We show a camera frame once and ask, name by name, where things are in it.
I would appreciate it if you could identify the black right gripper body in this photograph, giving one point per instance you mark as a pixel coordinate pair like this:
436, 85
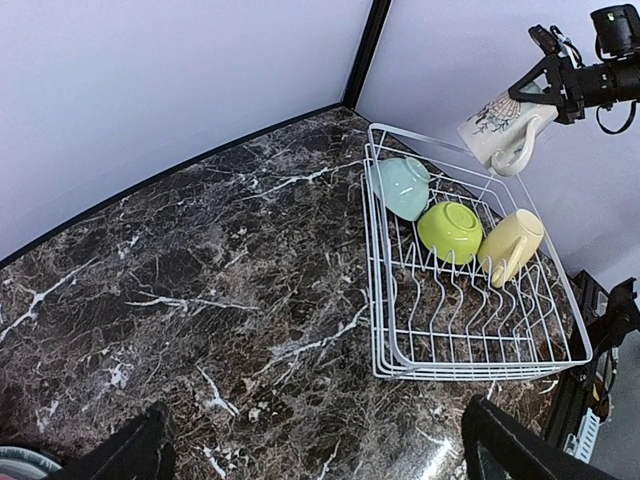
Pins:
564, 91

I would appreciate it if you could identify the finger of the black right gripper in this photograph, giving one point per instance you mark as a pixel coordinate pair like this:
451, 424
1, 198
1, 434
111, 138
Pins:
539, 85

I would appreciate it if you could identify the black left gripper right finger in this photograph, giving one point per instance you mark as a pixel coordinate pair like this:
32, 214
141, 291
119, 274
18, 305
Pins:
496, 446

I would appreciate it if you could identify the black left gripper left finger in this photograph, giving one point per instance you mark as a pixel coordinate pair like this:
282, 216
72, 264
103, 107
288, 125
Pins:
142, 449

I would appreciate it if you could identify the patterned beige tall mug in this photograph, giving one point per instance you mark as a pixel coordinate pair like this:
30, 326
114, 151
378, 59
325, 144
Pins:
502, 134

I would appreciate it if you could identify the pink polka dot plate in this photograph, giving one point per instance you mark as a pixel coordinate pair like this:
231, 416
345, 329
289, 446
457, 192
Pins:
25, 463

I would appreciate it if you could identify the yellow mug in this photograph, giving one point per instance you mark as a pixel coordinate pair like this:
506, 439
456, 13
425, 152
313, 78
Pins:
510, 245

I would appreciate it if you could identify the lime green bowl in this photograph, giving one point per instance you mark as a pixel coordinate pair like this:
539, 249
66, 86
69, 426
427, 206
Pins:
452, 231

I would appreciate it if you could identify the light teal bowl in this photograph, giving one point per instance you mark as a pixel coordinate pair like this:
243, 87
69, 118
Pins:
403, 184

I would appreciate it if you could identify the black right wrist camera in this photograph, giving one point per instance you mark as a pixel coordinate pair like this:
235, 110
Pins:
617, 30

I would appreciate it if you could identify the white slotted cable duct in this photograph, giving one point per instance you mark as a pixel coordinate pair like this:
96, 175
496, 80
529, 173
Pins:
581, 445

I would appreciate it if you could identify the white wire dish rack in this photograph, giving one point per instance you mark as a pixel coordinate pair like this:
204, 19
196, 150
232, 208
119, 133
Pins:
436, 321

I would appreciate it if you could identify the black right corner post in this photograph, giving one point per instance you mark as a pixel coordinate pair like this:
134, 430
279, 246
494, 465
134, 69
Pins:
368, 44

